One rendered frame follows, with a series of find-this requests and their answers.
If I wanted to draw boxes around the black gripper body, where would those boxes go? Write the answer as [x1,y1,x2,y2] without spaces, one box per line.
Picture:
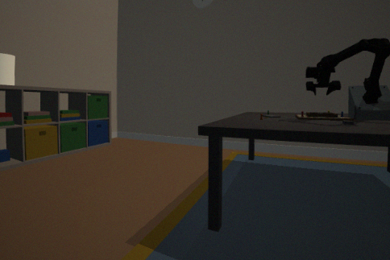
[306,77,341,91]

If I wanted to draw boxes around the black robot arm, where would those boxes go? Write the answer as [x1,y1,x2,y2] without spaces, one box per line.
[306,38,390,104]

